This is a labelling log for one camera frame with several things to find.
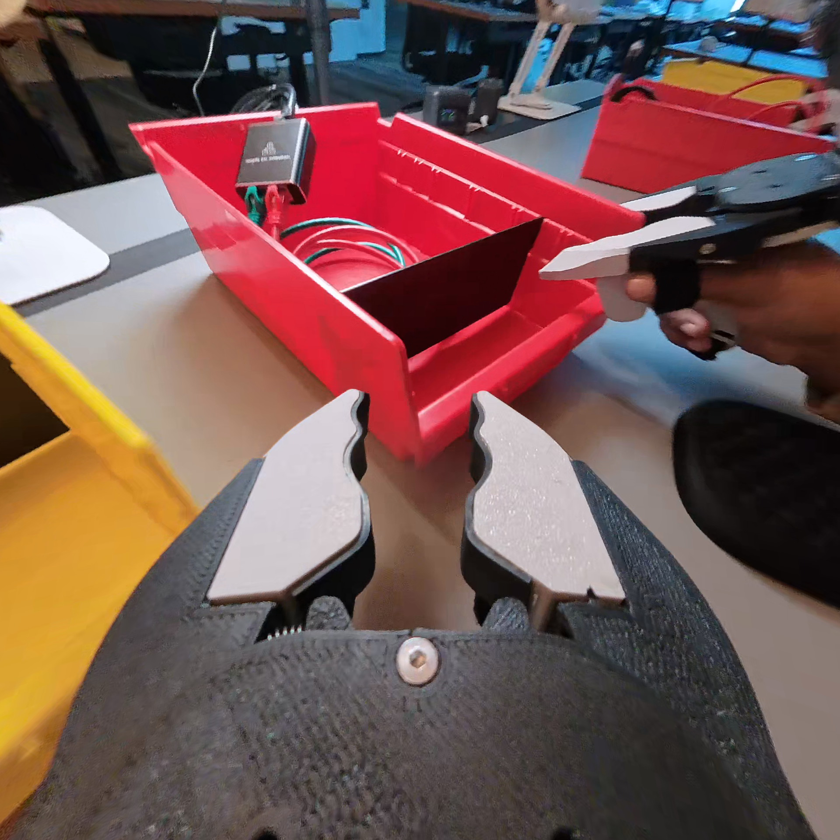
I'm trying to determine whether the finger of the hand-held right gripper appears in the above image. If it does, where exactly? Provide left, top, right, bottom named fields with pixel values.
left=538, top=215, right=718, bottom=283
left=620, top=185, right=700, bottom=214

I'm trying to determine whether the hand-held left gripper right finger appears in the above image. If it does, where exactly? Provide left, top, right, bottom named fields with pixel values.
left=461, top=391, right=627, bottom=611

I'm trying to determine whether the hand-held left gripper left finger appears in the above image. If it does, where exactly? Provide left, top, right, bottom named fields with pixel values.
left=206, top=389, right=377, bottom=608

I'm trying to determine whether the red storage bin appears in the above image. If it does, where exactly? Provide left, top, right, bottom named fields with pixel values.
left=129, top=101, right=647, bottom=465

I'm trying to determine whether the yellow storage bin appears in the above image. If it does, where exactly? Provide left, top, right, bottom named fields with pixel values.
left=663, top=58, right=828, bottom=99
left=0, top=302, right=201, bottom=824

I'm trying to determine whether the red ethernet cable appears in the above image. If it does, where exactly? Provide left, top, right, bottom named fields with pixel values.
left=262, top=185, right=421, bottom=293

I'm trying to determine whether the green ethernet cable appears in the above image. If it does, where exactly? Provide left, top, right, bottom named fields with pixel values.
left=243, top=185, right=409, bottom=270

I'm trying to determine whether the black ethernet splitter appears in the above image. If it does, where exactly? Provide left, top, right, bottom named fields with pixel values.
left=235, top=118, right=317, bottom=206

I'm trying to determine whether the person's right hand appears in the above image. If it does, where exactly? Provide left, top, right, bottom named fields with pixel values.
left=625, top=239, right=840, bottom=421

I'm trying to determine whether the black bin divider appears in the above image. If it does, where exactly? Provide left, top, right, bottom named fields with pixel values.
left=343, top=218, right=544, bottom=358

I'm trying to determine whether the white book stand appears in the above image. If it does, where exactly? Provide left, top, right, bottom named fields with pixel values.
left=497, top=0, right=605, bottom=120

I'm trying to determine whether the small black device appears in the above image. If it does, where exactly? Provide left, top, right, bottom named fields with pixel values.
left=423, top=85, right=473, bottom=135

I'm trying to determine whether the black office chair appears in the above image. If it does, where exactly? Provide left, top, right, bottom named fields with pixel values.
left=672, top=399, right=840, bottom=608

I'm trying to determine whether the red tote with handles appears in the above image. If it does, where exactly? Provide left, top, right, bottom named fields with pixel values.
left=581, top=75, right=840, bottom=198

